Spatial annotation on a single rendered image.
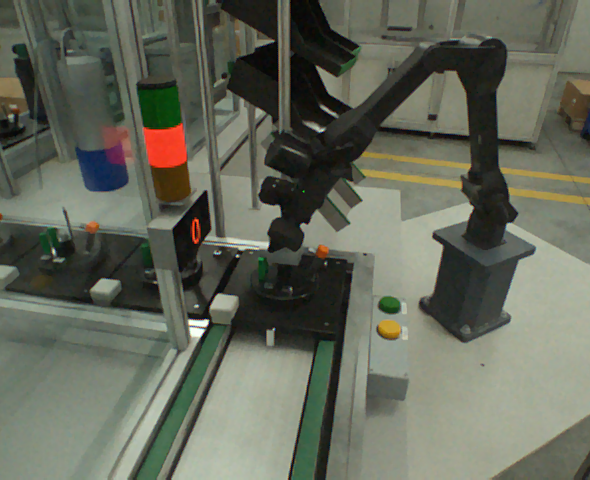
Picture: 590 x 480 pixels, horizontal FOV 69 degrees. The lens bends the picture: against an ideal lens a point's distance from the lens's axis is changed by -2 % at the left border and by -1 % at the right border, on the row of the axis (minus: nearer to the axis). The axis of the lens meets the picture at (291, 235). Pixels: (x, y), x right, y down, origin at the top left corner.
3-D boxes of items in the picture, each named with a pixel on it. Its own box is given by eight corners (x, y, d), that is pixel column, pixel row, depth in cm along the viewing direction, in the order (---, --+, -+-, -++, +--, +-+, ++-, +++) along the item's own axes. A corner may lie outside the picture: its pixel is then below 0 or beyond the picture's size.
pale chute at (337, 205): (350, 208, 115) (363, 200, 112) (336, 233, 105) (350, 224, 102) (280, 127, 111) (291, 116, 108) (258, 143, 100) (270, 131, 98)
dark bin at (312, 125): (348, 135, 105) (363, 109, 100) (333, 154, 94) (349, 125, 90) (251, 77, 106) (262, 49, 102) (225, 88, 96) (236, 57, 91)
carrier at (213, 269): (239, 254, 103) (236, 207, 97) (203, 322, 83) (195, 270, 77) (146, 243, 107) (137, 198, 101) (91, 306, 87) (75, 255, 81)
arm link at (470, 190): (483, 28, 70) (446, 40, 70) (508, 33, 64) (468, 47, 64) (490, 193, 87) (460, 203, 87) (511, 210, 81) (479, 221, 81)
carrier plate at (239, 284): (347, 266, 99) (347, 258, 98) (335, 341, 79) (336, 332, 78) (245, 254, 103) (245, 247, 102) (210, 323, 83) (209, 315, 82)
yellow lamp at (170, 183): (196, 187, 63) (192, 155, 60) (182, 203, 58) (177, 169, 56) (164, 184, 63) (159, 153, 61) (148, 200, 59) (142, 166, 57)
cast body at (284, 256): (302, 253, 88) (302, 223, 84) (298, 266, 84) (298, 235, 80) (262, 249, 89) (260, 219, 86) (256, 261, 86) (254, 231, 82)
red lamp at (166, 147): (192, 154, 60) (188, 120, 57) (177, 168, 56) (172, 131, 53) (159, 152, 61) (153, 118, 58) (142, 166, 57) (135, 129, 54)
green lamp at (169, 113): (188, 119, 57) (183, 81, 55) (172, 131, 53) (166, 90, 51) (153, 117, 58) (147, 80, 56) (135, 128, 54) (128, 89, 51)
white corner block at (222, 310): (240, 311, 86) (238, 295, 84) (233, 327, 82) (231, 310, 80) (217, 308, 87) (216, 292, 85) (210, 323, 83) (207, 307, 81)
